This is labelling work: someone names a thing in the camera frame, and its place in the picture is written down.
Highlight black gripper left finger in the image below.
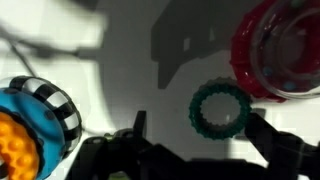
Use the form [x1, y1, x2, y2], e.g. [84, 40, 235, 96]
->
[133, 111, 148, 147]

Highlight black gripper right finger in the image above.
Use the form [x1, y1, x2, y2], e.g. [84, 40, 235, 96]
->
[245, 113, 319, 167]

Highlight green ring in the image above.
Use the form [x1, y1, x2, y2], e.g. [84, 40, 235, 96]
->
[188, 82, 253, 141]

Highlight black and white striped ring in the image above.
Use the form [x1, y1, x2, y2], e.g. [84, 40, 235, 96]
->
[0, 75, 83, 159]

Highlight blue ring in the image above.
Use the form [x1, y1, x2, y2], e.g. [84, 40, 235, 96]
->
[0, 87, 67, 180]

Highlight red ring with clear dome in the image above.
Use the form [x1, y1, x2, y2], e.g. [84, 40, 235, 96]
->
[229, 0, 320, 104]

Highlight yellow bumpy ring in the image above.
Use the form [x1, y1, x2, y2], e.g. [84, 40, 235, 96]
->
[0, 111, 40, 180]

